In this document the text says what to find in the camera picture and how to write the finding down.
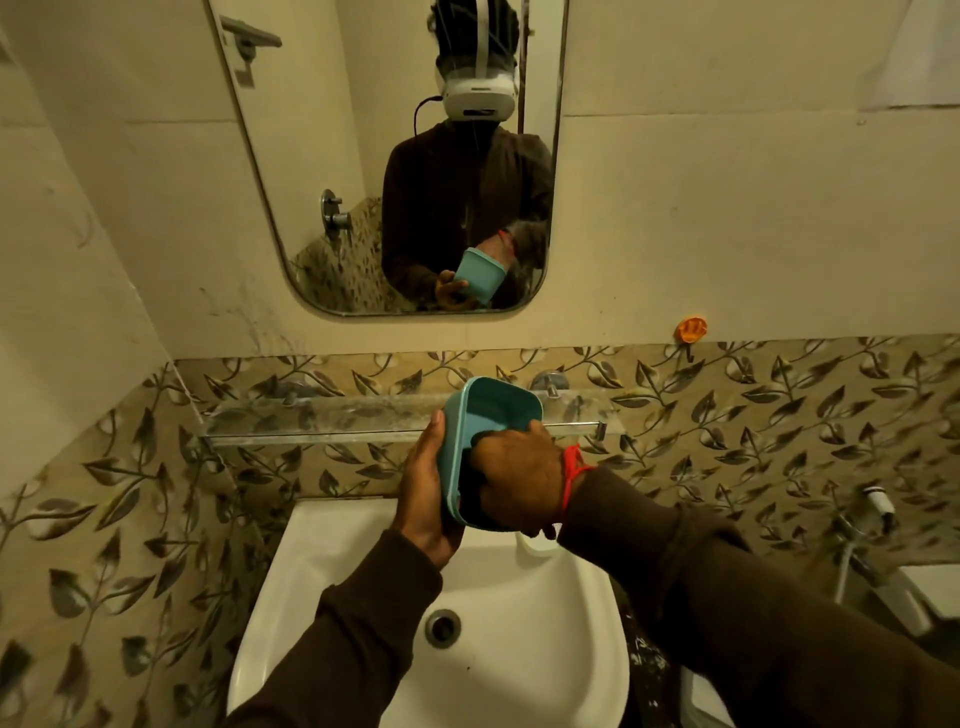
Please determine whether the person's left hand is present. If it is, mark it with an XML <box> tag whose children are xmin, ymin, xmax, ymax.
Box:
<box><xmin>391</xmin><ymin>410</ymin><xmax>466</xmax><ymax>571</ymax></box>

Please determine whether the person's right hand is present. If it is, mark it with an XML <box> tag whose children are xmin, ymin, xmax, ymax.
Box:
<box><xmin>466</xmin><ymin>420</ymin><xmax>571</xmax><ymax>541</ymax></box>

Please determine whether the teal plastic container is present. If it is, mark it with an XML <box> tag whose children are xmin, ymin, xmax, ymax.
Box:
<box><xmin>437</xmin><ymin>376</ymin><xmax>544</xmax><ymax>526</ymax></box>

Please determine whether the dark scrubbing pad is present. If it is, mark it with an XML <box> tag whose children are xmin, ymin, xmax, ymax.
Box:
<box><xmin>456</xmin><ymin>431</ymin><xmax>520</xmax><ymax>532</ymax></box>

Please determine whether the person's right forearm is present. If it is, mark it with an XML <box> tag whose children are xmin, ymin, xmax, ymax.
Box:
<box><xmin>556</xmin><ymin>466</ymin><xmax>960</xmax><ymax>728</ymax></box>

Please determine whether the person's left forearm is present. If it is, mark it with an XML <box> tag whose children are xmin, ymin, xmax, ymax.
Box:
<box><xmin>221</xmin><ymin>528</ymin><xmax>444</xmax><ymax>728</ymax></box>

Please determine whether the red wrist thread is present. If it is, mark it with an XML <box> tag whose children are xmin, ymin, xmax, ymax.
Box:
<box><xmin>560</xmin><ymin>444</ymin><xmax>598</xmax><ymax>519</ymax></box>

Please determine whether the metal sink drain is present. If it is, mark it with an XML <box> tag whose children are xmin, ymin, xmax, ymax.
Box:
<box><xmin>425</xmin><ymin>609</ymin><xmax>463</xmax><ymax>651</ymax></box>

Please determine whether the white ceramic sink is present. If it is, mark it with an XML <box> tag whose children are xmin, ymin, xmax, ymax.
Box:
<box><xmin>227</xmin><ymin>497</ymin><xmax>631</xmax><ymax>728</ymax></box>

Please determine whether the white toilet bowl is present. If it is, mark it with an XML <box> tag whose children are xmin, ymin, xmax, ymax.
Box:
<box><xmin>678</xmin><ymin>666</ymin><xmax>738</xmax><ymax>728</ymax></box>

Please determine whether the chrome hand sprayer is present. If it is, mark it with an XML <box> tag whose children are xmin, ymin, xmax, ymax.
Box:
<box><xmin>831</xmin><ymin>485</ymin><xmax>898</xmax><ymax>606</ymax></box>

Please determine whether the white toilet cistern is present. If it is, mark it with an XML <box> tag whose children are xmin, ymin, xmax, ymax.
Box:
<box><xmin>873</xmin><ymin>562</ymin><xmax>960</xmax><ymax>640</ymax></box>

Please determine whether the white hanging cloth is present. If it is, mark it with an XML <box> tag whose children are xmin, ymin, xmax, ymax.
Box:
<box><xmin>862</xmin><ymin>0</ymin><xmax>960</xmax><ymax>112</ymax></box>

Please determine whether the glass wall shelf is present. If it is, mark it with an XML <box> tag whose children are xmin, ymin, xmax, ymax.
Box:
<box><xmin>201</xmin><ymin>388</ymin><xmax>626</xmax><ymax>450</ymax></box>

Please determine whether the orange wall hook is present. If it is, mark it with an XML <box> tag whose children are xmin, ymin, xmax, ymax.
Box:
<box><xmin>673</xmin><ymin>316</ymin><xmax>709</xmax><ymax>364</ymax></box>

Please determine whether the wall mirror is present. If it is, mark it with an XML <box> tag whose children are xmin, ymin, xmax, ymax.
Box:
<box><xmin>204</xmin><ymin>0</ymin><xmax>571</xmax><ymax>318</ymax></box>

